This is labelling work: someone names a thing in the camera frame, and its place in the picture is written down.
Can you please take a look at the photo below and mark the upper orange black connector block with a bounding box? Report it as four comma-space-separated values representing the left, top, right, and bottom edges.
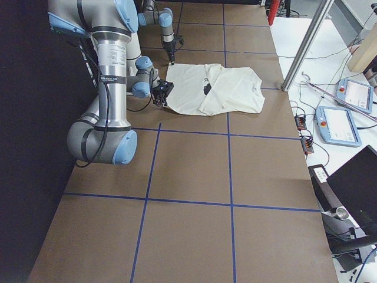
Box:
294, 116, 307, 131

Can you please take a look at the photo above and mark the black box with white label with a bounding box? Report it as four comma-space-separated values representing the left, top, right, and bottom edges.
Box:
308, 164, 342, 212

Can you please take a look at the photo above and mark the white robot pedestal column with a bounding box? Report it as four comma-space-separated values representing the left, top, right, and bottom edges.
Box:
127, 32, 141, 76

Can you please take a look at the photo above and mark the lower teach pendant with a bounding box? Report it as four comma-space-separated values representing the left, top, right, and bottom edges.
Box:
315, 106, 362, 147

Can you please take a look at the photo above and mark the upper teach pendant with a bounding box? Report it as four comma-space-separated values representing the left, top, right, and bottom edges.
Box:
336, 78, 374, 114

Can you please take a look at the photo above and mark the right black braided cable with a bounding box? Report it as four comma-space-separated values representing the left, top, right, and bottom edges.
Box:
75, 67, 157, 169

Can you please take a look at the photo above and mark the lower orange black connector block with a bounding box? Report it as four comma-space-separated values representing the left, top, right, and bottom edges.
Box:
300, 136, 314, 155

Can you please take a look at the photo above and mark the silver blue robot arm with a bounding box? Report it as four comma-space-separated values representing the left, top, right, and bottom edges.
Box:
138, 0, 177, 65
48, 1, 177, 167

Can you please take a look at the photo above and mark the black laptop screen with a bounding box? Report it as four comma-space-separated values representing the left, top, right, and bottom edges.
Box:
327, 145, 376, 235

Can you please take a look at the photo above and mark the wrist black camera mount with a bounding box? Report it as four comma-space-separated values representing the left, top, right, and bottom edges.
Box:
174, 35, 184, 46

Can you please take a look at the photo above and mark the silver metal cup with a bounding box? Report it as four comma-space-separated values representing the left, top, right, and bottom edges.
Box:
335, 207, 349, 221

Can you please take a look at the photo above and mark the wooden beam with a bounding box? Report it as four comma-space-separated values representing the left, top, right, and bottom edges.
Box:
348, 24, 376, 73

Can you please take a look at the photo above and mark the teach pendant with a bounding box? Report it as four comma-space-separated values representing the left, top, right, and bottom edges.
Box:
336, 78, 374, 114
315, 106, 362, 147

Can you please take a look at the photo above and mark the cream long-sleeve cat shirt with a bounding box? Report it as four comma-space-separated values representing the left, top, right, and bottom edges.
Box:
166, 64, 265, 116

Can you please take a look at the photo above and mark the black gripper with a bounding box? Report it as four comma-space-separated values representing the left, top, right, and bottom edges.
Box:
163, 41, 176, 65
152, 80, 174, 107

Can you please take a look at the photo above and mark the black stand base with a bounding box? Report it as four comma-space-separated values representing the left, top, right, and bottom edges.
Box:
328, 228, 376, 271

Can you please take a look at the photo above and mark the metal rod with hook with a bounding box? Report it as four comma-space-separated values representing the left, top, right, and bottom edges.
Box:
302, 72, 376, 123

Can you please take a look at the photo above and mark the red cylinder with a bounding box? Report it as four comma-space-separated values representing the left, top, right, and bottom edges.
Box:
267, 0, 280, 26

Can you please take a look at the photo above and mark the orange black connector block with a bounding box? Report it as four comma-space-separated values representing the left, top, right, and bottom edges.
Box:
300, 136, 314, 155
294, 116, 307, 131

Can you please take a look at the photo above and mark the aluminium frame post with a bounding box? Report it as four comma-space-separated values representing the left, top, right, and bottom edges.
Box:
281, 0, 334, 92

